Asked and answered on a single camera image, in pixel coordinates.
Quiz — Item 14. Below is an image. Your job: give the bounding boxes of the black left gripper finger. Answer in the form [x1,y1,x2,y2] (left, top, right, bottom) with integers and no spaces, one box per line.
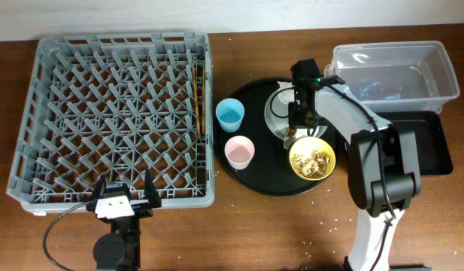
[89,175,106,205]
[143,170,162,209]

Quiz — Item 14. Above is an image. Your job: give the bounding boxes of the white round plate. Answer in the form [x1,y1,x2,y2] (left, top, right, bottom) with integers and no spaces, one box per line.
[264,89,329,142]

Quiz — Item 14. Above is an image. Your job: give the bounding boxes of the yellow bowl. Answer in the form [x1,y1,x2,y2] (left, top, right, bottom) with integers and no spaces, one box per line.
[289,137,336,181]

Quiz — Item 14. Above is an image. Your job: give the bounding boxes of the brown food scraps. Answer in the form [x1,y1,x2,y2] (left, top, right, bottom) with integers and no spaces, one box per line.
[291,151,330,178]

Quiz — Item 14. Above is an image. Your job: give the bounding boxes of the pink plastic cup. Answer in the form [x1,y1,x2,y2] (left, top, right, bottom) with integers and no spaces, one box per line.
[224,135,255,170]

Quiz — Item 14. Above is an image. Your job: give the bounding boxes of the white napkin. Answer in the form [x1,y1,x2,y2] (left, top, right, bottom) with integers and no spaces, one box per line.
[271,81,294,117]

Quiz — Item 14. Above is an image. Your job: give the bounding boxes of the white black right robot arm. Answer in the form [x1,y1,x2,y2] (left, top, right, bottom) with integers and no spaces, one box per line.
[284,59,420,270]

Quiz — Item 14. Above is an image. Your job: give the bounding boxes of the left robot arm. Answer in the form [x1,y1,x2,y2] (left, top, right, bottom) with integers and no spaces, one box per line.
[86,171,162,270]

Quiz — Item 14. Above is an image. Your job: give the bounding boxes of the grey dishwasher rack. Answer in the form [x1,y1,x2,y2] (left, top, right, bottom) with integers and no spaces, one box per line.
[7,32,215,215]

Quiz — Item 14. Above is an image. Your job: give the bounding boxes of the blue plastic cup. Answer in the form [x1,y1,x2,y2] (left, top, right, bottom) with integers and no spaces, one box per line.
[215,98,244,132]

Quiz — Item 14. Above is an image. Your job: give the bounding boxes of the round black tray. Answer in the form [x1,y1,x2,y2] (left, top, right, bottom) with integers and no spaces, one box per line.
[214,78,323,196]

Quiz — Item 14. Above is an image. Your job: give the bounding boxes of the brown wooden chopstick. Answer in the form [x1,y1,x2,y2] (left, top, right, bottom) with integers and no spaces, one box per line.
[192,68,202,139]
[202,61,206,136]

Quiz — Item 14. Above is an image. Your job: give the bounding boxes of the clear plastic bin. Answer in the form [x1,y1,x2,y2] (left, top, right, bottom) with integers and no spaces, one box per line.
[324,41,460,113]

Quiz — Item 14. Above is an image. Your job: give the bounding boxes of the rectangular black tray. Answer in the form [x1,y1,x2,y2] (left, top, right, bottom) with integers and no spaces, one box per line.
[342,110,454,176]

